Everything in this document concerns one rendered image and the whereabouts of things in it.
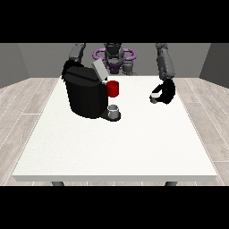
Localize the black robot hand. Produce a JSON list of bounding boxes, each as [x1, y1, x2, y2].
[[61, 58, 84, 77], [149, 78, 176, 106]]

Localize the small grey coffee pod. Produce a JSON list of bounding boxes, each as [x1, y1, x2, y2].
[[150, 92, 160, 105]]

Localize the black coffee machine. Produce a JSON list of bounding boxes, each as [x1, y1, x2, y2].
[[63, 65, 122, 123]]

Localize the red pod holder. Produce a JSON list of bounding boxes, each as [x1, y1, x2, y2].
[[106, 80, 120, 98]]

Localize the grey robot trunk purple rings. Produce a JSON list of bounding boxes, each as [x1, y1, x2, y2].
[[92, 43, 139, 76]]

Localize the small grey cup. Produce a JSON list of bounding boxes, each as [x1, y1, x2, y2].
[[107, 104, 121, 120]]

